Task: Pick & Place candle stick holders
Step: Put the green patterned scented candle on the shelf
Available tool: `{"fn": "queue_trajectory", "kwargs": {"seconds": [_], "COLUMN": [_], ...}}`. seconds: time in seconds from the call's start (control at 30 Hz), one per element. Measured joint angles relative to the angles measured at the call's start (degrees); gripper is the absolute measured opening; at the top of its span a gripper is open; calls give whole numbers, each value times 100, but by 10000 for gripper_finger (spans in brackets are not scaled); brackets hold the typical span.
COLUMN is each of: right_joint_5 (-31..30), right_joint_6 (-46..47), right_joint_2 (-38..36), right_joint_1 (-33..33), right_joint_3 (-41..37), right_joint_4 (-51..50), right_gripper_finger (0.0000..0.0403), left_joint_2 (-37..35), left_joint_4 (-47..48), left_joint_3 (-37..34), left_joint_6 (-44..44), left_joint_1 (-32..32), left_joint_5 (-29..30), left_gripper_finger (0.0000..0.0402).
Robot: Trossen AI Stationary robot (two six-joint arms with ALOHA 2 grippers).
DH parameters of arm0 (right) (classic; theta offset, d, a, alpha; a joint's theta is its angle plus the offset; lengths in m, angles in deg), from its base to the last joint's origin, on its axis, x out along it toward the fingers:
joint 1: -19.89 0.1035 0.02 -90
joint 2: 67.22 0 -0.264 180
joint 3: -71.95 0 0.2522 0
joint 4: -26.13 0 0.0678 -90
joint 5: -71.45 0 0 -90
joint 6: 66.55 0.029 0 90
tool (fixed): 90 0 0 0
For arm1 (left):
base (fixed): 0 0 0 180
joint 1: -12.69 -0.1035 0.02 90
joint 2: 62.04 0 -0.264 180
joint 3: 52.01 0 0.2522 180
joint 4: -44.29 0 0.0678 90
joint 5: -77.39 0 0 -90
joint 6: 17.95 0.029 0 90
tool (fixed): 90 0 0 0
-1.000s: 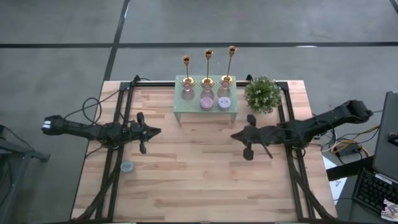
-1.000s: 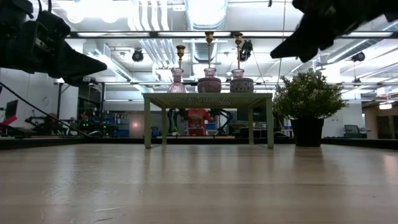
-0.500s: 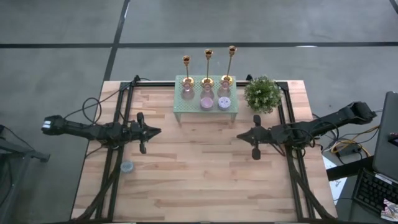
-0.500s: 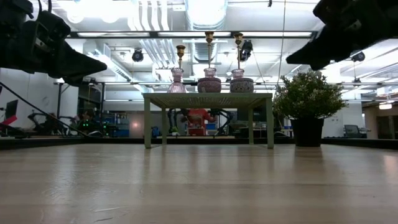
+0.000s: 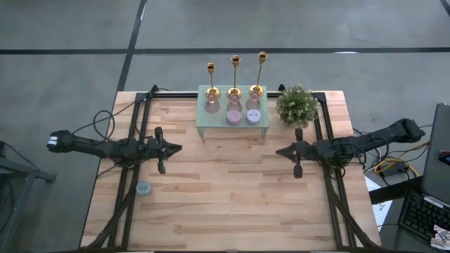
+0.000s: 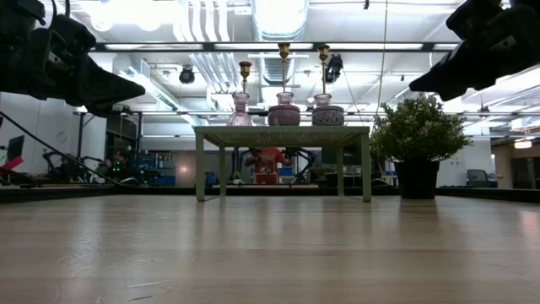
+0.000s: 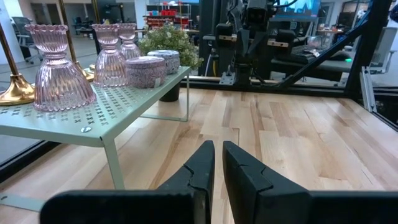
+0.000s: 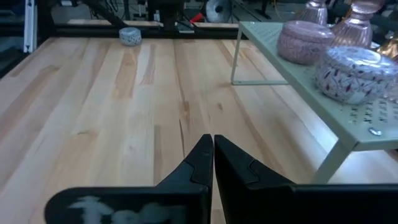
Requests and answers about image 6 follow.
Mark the black hanging camera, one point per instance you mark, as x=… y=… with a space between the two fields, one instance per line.
x=334 y=67

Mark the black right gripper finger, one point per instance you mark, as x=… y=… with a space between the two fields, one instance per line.
x=457 y=93
x=472 y=67

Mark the green plant in black pot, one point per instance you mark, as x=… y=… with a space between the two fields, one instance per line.
x=417 y=135

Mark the silver ventilation duct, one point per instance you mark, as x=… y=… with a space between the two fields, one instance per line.
x=278 y=21

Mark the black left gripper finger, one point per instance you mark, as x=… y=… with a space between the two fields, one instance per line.
x=105 y=86
x=105 y=110

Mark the pink round candle bowl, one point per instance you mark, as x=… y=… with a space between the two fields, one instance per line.
x=284 y=115

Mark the black computer monitor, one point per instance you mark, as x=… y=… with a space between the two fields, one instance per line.
x=16 y=148

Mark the black ceiling spotlight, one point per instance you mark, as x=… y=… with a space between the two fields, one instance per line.
x=187 y=75

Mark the red flat object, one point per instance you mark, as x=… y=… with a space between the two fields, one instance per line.
x=12 y=164

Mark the blue white patterned candle bowl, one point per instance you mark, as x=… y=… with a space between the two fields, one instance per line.
x=328 y=116

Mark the person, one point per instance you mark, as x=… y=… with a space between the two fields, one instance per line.
x=268 y=160
x=121 y=164

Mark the grey office chair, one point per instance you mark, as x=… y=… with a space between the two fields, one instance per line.
x=478 y=177

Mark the tall gold candlestick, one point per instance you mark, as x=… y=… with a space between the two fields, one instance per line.
x=323 y=51
x=284 y=48

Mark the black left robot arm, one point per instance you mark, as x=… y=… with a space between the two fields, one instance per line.
x=19 y=12

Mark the pale green metal shelf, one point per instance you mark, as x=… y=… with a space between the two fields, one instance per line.
x=282 y=136

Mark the black horizontal frame beam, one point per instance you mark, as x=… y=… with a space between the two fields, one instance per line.
x=236 y=46

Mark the black table edge rail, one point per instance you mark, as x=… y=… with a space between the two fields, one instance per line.
x=485 y=194

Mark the bright ceiling lamp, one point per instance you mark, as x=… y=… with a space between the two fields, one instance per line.
x=523 y=144

